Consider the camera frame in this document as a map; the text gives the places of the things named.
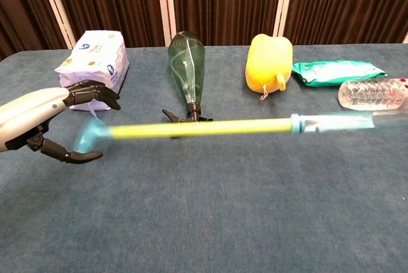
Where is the yellow plush toy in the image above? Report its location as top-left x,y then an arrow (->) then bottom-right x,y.
244,33 -> 294,105

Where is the white purple tissue pack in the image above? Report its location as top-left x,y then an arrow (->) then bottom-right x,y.
54,29 -> 130,119

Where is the clear plastic water bottle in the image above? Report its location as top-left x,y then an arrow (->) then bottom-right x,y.
337,77 -> 408,112

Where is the white screen frame post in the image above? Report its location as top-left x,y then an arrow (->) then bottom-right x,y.
272,0 -> 298,46
155,0 -> 177,48
35,0 -> 77,50

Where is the blue yellow water pump toy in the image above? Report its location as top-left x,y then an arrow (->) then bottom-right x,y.
73,117 -> 294,154

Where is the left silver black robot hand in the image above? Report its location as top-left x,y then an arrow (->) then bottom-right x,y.
0,79 -> 122,165

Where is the green wet wipes pack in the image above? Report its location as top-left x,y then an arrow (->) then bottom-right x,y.
291,59 -> 388,88

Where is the green spray bottle black trigger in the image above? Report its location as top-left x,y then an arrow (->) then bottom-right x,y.
161,30 -> 214,139

